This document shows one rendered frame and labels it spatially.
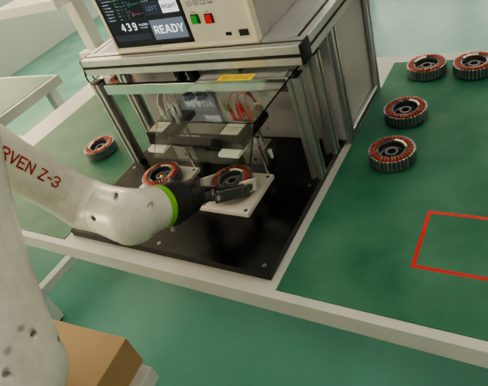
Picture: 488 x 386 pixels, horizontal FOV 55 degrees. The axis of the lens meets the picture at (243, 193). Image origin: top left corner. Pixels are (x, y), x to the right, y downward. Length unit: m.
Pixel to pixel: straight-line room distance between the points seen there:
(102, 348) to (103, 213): 0.25
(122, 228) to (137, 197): 0.06
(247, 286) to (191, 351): 0.95
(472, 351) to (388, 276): 0.20
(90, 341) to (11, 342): 0.33
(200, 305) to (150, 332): 0.23
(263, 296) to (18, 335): 0.50
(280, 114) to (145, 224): 0.59
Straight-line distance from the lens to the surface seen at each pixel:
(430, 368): 1.70
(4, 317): 0.66
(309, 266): 1.00
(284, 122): 1.32
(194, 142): 0.89
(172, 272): 1.11
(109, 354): 0.94
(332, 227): 1.06
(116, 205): 0.87
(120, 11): 1.25
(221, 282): 1.04
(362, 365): 1.72
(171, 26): 1.17
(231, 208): 1.14
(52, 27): 6.71
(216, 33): 1.11
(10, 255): 0.64
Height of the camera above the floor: 1.49
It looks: 37 degrees down
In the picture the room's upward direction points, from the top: 21 degrees counter-clockwise
